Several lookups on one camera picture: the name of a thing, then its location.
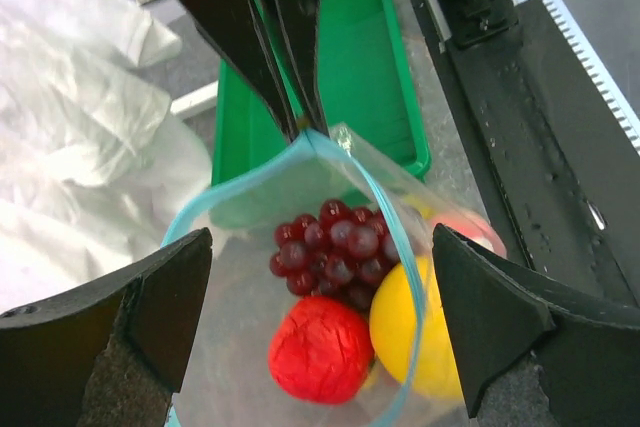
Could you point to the light blue cable duct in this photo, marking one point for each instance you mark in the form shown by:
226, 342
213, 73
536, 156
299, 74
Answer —
615, 100

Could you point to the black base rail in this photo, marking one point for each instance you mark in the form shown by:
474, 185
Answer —
558, 177

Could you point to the red strawberry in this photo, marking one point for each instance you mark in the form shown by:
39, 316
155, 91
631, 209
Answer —
321, 352

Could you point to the green plastic tray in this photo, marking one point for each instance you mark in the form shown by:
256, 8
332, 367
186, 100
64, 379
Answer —
364, 81

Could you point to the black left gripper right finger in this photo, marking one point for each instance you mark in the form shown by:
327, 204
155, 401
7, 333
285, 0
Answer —
531, 351

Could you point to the clear zip top bag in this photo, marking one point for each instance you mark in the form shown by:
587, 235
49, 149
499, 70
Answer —
228, 382

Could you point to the peach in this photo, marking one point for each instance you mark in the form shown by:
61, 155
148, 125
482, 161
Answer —
474, 227

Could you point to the purple grape bunch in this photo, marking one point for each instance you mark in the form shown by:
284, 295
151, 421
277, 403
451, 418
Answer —
342, 252

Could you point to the white garment on orange hanger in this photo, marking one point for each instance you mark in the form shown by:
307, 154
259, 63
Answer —
94, 164

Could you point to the orange fruit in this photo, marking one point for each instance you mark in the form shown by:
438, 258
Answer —
392, 326

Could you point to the silver clothes rack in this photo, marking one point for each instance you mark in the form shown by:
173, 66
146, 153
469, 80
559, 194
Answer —
196, 102

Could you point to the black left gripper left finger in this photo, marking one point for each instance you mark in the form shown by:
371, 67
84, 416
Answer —
111, 352

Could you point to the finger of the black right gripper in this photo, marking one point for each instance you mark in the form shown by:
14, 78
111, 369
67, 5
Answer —
233, 28
299, 25

